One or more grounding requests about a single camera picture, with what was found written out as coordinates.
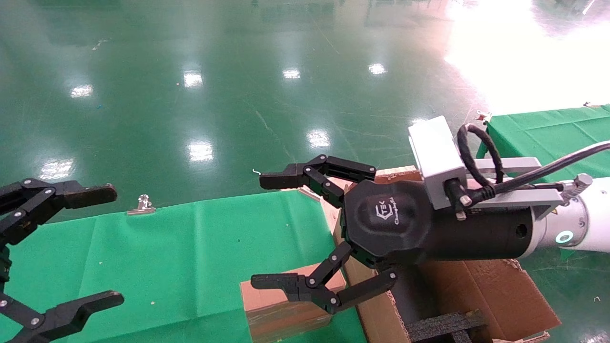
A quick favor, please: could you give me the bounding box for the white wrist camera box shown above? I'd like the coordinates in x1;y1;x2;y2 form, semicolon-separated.
408;116;470;210

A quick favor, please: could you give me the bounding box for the large green table cloth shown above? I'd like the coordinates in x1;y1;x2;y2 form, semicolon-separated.
0;190;367;343

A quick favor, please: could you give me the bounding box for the small brown cardboard box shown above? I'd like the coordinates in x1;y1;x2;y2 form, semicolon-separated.
240;263;347;343

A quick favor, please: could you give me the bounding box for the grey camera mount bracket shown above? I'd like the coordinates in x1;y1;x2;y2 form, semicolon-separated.
465;157;594;222

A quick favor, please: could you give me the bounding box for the large open brown carton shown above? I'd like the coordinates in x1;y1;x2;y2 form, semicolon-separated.
322;165;562;343

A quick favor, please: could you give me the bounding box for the black camera cable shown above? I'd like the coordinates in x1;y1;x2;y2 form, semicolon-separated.
446;123;610;221

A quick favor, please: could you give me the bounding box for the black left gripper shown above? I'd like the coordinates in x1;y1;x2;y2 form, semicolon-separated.
0;178;124;343

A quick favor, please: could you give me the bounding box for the black foam insert block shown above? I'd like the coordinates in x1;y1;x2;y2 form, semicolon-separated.
405;310;487;343

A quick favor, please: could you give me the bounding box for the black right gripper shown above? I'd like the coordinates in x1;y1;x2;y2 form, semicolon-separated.
251;154;535;314

